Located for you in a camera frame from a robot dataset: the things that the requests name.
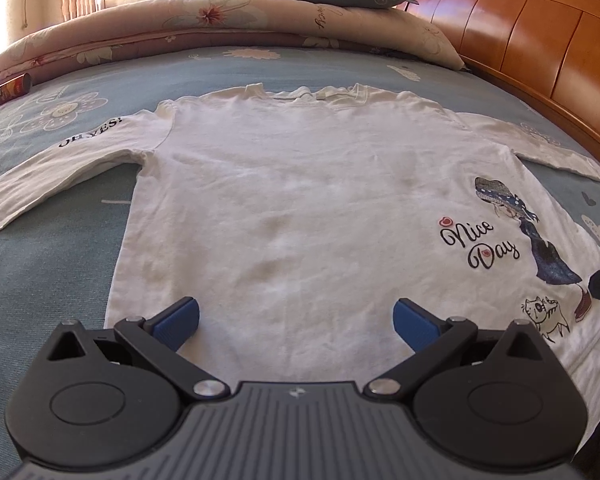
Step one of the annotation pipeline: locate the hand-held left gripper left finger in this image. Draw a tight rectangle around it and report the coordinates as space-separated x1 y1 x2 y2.
47 296 231 402

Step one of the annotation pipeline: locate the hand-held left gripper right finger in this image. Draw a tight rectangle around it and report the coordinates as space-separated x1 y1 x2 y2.
364 298 561 403

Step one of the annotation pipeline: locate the white printed long-sleeve shirt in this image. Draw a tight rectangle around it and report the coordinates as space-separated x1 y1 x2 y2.
0 82 600 401

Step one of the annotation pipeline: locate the wooden headboard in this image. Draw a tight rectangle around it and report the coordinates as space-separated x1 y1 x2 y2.
405 0 600 181

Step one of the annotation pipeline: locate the cylindrical snack can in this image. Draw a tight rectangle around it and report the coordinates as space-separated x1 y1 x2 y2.
0 73 33 109

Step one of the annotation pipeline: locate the pink floral quilt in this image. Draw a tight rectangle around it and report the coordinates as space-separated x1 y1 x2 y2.
0 0 466 90

